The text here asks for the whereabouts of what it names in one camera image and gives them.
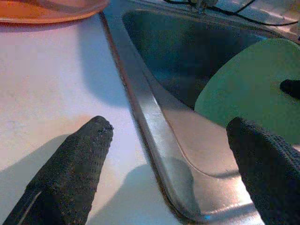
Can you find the stainless steel sink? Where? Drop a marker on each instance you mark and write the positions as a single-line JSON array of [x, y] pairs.
[[164, 47]]

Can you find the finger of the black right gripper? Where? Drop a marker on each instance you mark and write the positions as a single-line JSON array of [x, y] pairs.
[[293, 87]]

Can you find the green round plate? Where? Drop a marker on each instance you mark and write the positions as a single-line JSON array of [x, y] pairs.
[[246, 89]]

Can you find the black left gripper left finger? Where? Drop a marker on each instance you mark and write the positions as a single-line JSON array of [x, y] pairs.
[[68, 168]]

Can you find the orange plate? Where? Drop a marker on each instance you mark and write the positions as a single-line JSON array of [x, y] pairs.
[[58, 15]]

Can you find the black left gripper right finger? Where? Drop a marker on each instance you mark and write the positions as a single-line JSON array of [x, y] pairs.
[[272, 173]]

